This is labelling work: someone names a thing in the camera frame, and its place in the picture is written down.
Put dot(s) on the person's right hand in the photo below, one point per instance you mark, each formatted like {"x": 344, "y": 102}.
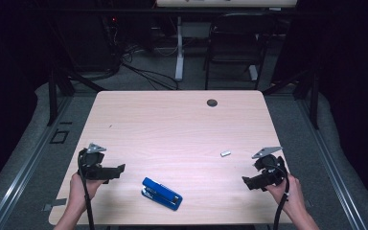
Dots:
{"x": 292, "y": 198}

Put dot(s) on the black chair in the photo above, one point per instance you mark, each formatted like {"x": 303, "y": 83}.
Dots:
{"x": 236, "y": 48}

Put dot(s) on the person's left hand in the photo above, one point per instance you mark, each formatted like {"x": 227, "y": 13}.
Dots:
{"x": 78, "y": 191}

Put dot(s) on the blue stapler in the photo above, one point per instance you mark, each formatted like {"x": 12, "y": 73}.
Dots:
{"x": 161, "y": 194}

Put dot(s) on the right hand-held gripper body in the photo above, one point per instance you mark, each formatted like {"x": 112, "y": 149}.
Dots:
{"x": 273, "y": 169}

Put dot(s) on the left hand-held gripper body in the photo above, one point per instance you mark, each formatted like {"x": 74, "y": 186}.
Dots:
{"x": 92, "y": 171}

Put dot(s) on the silver staple strip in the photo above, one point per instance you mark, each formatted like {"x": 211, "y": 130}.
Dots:
{"x": 225, "y": 153}

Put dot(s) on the aluminium floor rail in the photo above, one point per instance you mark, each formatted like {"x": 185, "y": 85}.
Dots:
{"x": 22, "y": 172}
{"x": 335, "y": 172}

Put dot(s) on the dark cabinet with red light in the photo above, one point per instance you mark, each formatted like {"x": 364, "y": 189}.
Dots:
{"x": 111, "y": 38}

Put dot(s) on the black metal stand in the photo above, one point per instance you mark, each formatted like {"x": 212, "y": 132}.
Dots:
{"x": 314, "y": 102}
{"x": 52, "y": 96}

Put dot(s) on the black round table grommet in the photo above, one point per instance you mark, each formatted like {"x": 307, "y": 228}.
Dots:
{"x": 212, "y": 103}

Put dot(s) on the white background table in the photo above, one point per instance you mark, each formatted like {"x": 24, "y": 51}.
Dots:
{"x": 179, "y": 48}

